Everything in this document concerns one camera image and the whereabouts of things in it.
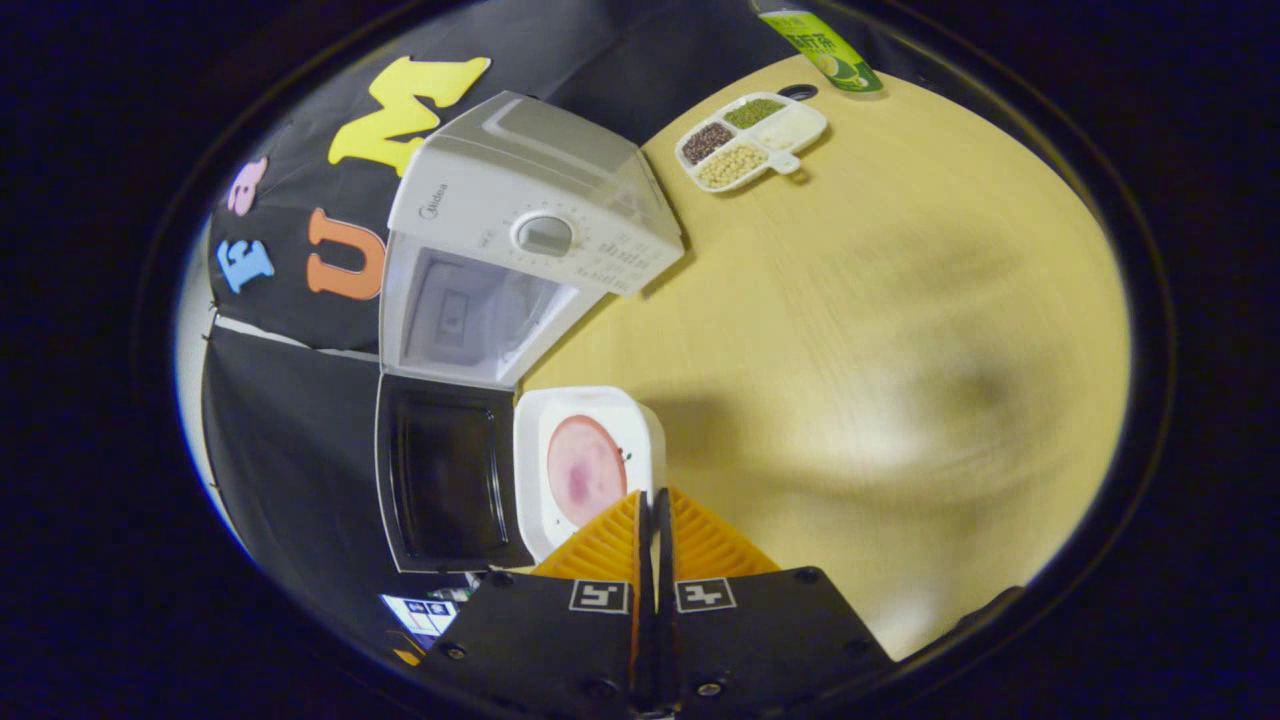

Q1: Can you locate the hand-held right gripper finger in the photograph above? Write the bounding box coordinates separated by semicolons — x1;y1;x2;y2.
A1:
418;488;656;717
655;487;894;717

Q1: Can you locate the pink meat slice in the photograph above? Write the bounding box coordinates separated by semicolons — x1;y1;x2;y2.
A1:
546;415;629;528

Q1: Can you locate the white square food plate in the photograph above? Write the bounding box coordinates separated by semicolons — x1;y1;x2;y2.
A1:
513;386;668;564

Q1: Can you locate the white microwave oven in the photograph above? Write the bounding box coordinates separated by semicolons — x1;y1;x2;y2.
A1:
374;90;687;575

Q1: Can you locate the white blue printed card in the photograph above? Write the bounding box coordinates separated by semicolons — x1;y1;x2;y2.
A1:
380;594;461;639

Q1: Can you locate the white divided bean tray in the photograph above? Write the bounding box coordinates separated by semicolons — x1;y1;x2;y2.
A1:
675;92;829;193

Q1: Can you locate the green label drink bottle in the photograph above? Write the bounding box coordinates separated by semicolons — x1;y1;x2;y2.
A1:
755;5;885;94

